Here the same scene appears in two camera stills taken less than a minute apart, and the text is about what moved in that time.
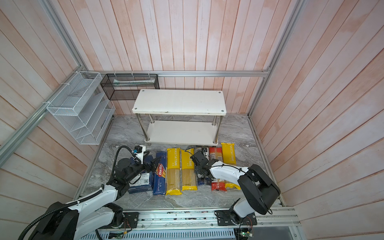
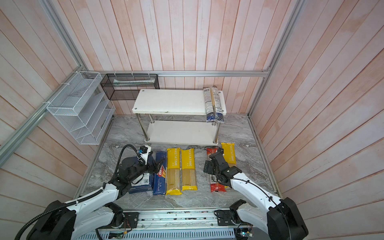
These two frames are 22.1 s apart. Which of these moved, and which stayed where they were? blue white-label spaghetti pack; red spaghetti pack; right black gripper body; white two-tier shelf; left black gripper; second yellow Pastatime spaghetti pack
Moved: right black gripper body; blue white-label spaghetti pack
Stayed: red spaghetti pack; left black gripper; second yellow Pastatime spaghetti pack; white two-tier shelf
